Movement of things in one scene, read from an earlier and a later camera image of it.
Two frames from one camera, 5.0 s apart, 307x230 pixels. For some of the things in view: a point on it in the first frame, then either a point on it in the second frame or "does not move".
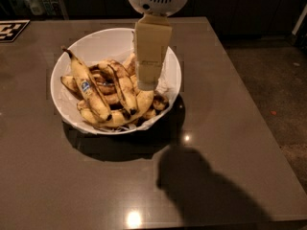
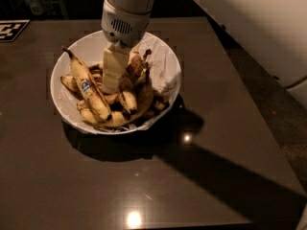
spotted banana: (125, 81) does not move
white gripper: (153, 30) → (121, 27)
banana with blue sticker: (89, 88) does not move
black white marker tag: (11, 28) does not move
